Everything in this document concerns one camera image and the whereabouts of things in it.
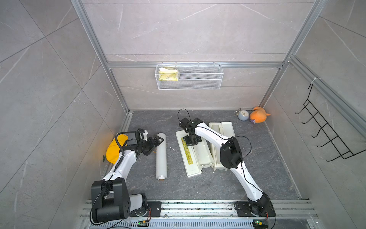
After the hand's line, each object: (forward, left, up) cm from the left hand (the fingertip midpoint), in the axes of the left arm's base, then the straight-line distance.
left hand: (159, 141), depth 86 cm
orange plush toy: (+25, -73, -5) cm, 78 cm away
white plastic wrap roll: (-7, 0, -8) cm, 11 cm away
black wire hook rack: (-20, -84, +19) cm, 88 cm away
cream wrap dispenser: (-7, -22, -10) cm, 25 cm away
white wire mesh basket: (+43, -20, +18) cm, 50 cm away
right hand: (+3, -21, -11) cm, 24 cm away
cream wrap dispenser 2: (+12, -46, -5) cm, 47 cm away
